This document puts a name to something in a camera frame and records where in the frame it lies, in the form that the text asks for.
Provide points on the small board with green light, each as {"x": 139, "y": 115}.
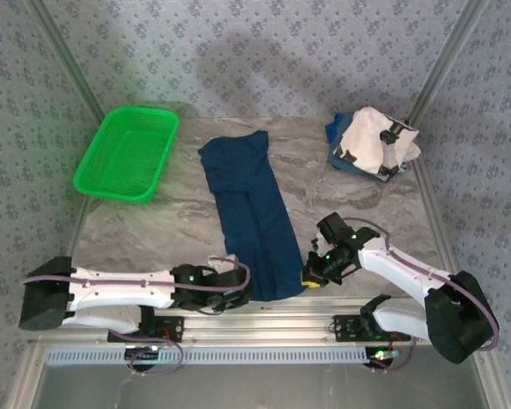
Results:
{"x": 142, "y": 353}
{"x": 381, "y": 355}

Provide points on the aluminium corner post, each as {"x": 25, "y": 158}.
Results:
{"x": 445, "y": 59}
{"x": 68, "y": 59}

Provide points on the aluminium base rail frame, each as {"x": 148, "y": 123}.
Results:
{"x": 260, "y": 317}

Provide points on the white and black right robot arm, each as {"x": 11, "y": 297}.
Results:
{"x": 392, "y": 266}

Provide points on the navy blue t-shirt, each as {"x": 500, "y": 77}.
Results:
{"x": 251, "y": 204}

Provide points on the bright blue t-shirt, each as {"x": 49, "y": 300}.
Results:
{"x": 333, "y": 128}

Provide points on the green plastic basket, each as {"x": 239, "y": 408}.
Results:
{"x": 125, "y": 153}

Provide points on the white t-shirt with black print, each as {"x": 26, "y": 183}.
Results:
{"x": 366, "y": 140}

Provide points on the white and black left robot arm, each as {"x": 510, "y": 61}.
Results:
{"x": 119, "y": 285}

